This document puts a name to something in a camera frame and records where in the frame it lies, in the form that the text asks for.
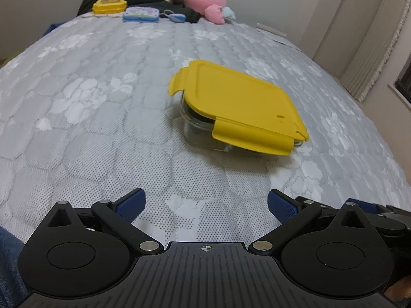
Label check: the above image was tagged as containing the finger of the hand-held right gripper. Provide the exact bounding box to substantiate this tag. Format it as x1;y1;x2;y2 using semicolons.
294;196;387;220

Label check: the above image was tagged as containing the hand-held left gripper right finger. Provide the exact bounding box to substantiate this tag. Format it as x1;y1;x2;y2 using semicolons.
249;189;367;255

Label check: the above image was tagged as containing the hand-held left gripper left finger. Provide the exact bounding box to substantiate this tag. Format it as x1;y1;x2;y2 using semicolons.
48;188;164;255

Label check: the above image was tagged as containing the clear glass container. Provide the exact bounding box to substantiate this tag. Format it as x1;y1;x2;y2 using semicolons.
179;91;304;153

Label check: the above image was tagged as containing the yellow plastic lid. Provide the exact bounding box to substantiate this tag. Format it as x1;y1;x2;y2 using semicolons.
169;59;310;157

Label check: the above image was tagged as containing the dark window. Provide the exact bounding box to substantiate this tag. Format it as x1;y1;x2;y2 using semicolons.
394;67;411;103

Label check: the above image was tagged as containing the beige curtain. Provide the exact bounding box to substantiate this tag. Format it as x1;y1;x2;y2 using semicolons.
340;0;411;101

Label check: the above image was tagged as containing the white paper sheet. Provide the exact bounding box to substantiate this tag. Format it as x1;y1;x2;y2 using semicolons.
256;22;302;50

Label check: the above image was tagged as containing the dark blue cloth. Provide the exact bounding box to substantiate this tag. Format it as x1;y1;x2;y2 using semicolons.
42;22;65;36

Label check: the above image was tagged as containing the small blue clip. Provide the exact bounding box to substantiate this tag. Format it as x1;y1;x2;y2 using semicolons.
161;10;187;24

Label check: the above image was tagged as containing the yellow round container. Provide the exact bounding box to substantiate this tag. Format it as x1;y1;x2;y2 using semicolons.
92;0;128;15

